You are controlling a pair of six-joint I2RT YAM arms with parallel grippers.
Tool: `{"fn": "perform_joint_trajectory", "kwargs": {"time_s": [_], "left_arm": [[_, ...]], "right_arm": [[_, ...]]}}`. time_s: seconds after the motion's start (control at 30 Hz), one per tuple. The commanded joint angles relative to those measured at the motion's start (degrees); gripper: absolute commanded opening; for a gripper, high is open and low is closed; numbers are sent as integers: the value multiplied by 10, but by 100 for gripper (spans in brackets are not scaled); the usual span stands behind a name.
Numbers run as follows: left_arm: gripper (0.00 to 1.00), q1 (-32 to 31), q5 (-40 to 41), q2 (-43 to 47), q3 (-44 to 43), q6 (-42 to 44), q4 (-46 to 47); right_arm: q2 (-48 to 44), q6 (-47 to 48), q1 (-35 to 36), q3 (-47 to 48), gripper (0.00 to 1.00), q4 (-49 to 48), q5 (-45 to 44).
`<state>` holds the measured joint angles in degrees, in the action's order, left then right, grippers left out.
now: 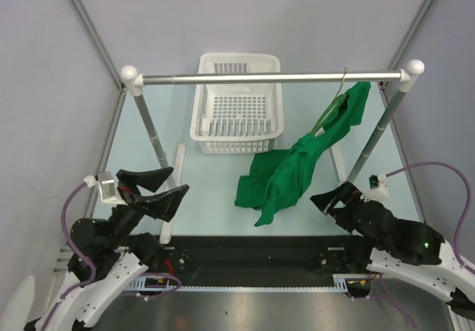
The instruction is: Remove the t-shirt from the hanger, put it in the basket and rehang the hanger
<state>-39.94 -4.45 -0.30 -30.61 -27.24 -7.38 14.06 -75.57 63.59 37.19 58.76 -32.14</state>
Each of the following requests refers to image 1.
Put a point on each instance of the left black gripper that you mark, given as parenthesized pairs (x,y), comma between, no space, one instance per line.
(160,205)

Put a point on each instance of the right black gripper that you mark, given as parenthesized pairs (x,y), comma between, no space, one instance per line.
(350,195)

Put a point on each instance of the green t shirt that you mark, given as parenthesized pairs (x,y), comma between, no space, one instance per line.
(277,179)

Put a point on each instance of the green hanger with brass hook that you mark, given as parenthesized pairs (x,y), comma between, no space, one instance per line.
(330,108)

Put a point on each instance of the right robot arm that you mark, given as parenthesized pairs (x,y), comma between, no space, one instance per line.
(408,250)

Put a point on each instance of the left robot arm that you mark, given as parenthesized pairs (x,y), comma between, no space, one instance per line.
(106,257)

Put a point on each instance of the left white rack foot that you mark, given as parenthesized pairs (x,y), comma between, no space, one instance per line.
(166,230)

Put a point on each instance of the white plastic basket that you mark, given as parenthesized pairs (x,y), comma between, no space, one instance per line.
(237,118)

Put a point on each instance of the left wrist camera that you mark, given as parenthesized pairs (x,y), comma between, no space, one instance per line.
(107,190)

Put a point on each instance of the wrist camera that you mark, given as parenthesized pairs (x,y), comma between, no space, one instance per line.
(378,189)
(107,190)

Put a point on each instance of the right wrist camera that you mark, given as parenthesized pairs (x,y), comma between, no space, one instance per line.
(378,189)

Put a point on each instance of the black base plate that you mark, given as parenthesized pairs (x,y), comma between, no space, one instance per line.
(260,262)

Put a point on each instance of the left rack post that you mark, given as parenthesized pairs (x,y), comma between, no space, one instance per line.
(134,83)

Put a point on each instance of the silver clothes rack rail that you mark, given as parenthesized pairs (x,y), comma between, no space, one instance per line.
(260,78)

